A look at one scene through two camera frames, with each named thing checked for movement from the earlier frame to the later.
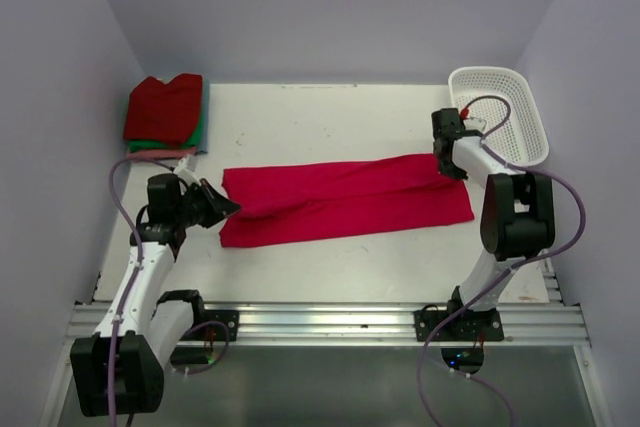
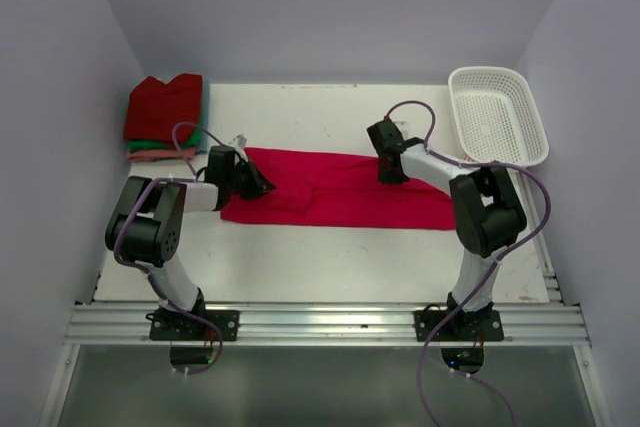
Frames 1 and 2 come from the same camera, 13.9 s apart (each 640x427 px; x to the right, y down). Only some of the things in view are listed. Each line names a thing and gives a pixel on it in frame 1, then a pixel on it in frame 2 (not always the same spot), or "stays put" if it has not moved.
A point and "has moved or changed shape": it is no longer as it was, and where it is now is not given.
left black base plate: [230, 318] stays put
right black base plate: [457, 323] stays put
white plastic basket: [522, 140] stays put
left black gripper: [218, 207] to [259, 184]
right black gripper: [451, 172] to [385, 178]
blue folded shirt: [206, 114] stays put
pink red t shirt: [310, 202] has moved or changed shape
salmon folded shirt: [160, 154] stays put
